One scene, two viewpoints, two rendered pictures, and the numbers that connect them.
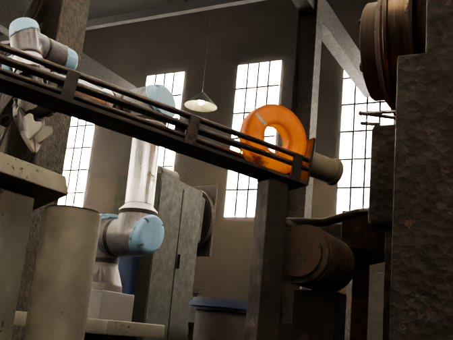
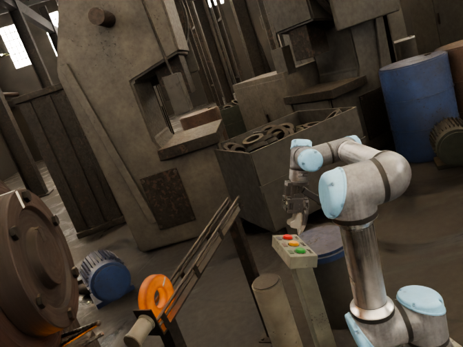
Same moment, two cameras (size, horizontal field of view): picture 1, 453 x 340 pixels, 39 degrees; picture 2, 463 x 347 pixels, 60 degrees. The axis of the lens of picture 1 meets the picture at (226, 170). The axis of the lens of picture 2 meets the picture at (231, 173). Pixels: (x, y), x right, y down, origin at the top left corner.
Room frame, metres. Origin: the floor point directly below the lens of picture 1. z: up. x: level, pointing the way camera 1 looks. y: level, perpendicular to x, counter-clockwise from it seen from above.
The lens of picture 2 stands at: (2.54, -0.50, 1.34)
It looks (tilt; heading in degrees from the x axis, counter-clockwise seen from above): 14 degrees down; 145
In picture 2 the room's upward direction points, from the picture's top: 19 degrees counter-clockwise
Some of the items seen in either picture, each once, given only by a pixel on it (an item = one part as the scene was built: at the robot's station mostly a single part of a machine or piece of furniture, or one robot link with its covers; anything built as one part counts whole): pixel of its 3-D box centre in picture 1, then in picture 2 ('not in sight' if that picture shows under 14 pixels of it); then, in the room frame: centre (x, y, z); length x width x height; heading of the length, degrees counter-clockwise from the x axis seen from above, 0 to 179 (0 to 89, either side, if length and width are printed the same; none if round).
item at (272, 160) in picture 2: not in sight; (289, 167); (0.10, 1.80, 0.39); 1.03 x 0.83 x 0.77; 77
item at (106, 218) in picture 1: (103, 237); (419, 313); (1.97, 0.36, 0.54); 0.13 x 0.12 x 0.14; 56
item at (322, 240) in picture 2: not in sight; (331, 277); (1.24, 0.78, 0.22); 0.32 x 0.32 x 0.43
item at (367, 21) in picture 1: (379, 52); (37, 259); (1.70, -0.41, 1.11); 0.28 x 0.06 x 0.28; 152
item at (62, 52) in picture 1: (51, 57); (313, 158); (1.61, 0.50, 0.96); 0.11 x 0.11 x 0.08; 56
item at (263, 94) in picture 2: not in sight; (282, 117); (-1.09, 3.07, 0.55); 1.10 x 0.53 x 1.10; 172
